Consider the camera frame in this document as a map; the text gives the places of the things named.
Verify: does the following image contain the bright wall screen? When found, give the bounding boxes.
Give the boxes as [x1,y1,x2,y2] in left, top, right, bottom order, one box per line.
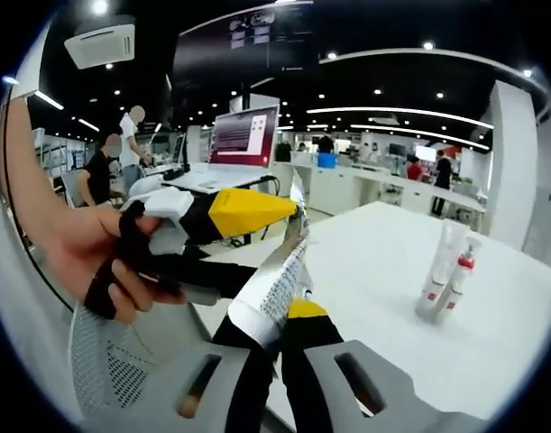
[413,143,439,163]

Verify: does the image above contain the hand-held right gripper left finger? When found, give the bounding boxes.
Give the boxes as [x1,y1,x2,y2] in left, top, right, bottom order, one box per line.
[93,314,277,433]

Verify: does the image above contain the white ceiling air conditioner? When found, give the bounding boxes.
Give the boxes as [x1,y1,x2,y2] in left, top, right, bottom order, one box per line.
[63,14,137,70]

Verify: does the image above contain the white office counter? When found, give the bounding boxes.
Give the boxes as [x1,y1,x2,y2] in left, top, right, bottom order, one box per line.
[273,152,489,218]

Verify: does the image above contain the black hanging display panel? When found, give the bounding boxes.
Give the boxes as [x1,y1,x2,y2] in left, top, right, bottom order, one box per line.
[170,0,322,92]

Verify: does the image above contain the silver foil packet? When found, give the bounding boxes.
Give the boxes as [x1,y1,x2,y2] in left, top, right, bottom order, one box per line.
[227,172,320,352]

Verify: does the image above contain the open laptop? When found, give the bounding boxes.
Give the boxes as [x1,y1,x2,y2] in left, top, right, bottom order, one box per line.
[161,104,281,191]

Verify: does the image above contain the tall red label skincare bottle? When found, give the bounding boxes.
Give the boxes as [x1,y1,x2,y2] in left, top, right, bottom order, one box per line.
[413,219,466,318]

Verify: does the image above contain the short red label skincare bottle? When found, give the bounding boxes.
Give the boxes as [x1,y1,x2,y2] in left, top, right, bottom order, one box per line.
[438,270,466,325]

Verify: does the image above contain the person's left hand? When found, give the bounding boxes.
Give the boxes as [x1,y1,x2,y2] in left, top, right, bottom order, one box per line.
[44,205,187,325]

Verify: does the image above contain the person's white shirt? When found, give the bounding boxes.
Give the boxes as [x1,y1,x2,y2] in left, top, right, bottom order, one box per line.
[0,26,78,420]

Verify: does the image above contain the grey mesh office chair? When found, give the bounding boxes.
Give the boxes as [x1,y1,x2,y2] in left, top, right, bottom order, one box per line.
[66,295,216,423]

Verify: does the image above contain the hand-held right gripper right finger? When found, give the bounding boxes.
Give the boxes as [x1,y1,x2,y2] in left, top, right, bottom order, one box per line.
[280,298,439,433]

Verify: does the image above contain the thin black worn cable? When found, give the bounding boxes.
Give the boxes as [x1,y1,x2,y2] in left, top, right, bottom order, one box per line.
[1,83,77,315]

